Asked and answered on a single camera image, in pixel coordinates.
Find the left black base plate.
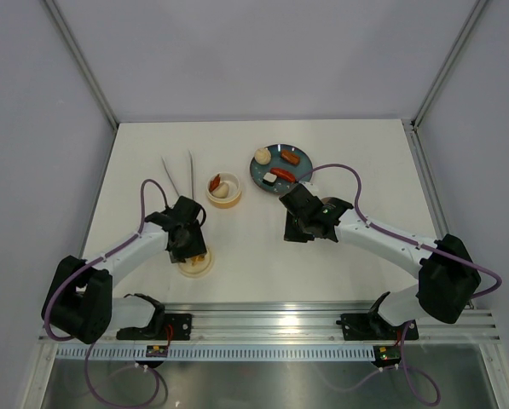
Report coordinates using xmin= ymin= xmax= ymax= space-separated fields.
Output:
xmin=116 ymin=313 xmax=193 ymax=342

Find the aluminium front rail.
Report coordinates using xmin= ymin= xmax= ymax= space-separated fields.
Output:
xmin=38 ymin=300 xmax=500 ymax=345

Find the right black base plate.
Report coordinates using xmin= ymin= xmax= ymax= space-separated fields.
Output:
xmin=335 ymin=313 xmax=419 ymax=341

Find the white slotted cable duct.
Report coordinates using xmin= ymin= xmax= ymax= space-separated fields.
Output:
xmin=56 ymin=344 xmax=375 ymax=362

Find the aluminium frame post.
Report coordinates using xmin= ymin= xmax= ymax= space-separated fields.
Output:
xmin=409 ymin=0 xmax=492 ymax=129
xmin=41 ymin=0 xmax=119 ymax=134

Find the blue ceramic plate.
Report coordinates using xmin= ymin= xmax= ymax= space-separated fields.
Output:
xmin=249 ymin=144 xmax=313 ymax=195

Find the left aluminium frame post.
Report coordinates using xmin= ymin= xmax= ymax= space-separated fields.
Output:
xmin=41 ymin=0 xmax=119 ymax=134

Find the right aluminium frame post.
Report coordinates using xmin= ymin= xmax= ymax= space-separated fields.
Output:
xmin=409 ymin=0 xmax=492 ymax=129

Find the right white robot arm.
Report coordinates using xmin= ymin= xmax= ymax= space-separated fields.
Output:
xmin=280 ymin=184 xmax=481 ymax=341

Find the red sausage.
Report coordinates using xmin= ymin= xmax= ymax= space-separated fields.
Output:
xmin=209 ymin=174 xmax=221 ymax=192
xmin=269 ymin=168 xmax=296 ymax=183

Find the white steamed bun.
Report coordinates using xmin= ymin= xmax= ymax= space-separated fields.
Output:
xmin=254 ymin=147 xmax=272 ymax=165
xmin=211 ymin=181 xmax=229 ymax=199

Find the yellow lunch box lid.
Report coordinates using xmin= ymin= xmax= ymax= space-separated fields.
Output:
xmin=177 ymin=247 xmax=214 ymax=279

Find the brown roasted meat piece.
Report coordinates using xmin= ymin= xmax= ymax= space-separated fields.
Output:
xmin=281 ymin=150 xmax=301 ymax=166

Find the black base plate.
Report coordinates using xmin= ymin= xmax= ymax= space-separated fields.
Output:
xmin=116 ymin=313 xmax=193 ymax=342
xmin=335 ymin=313 xmax=419 ymax=341

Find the small black white sushi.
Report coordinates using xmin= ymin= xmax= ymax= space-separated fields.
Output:
xmin=262 ymin=172 xmax=278 ymax=186

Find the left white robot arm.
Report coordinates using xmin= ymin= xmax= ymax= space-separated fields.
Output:
xmin=41 ymin=196 xmax=208 ymax=344

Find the yellow lunch box container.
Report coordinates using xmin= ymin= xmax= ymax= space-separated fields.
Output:
xmin=205 ymin=172 xmax=242 ymax=209

